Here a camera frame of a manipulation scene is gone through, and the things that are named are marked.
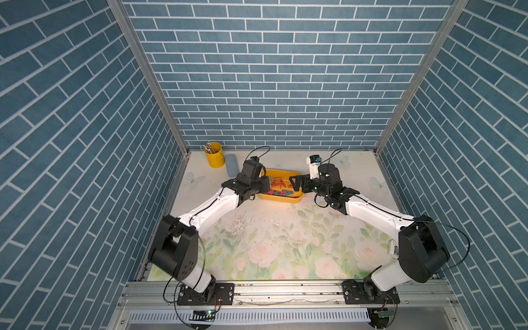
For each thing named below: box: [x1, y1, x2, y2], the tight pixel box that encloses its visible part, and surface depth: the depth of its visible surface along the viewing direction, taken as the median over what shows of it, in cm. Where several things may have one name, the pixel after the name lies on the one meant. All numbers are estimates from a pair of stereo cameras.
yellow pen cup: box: [205, 141, 226, 169], surface depth 110 cm
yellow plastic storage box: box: [258, 168, 304, 204], surface depth 102 cm
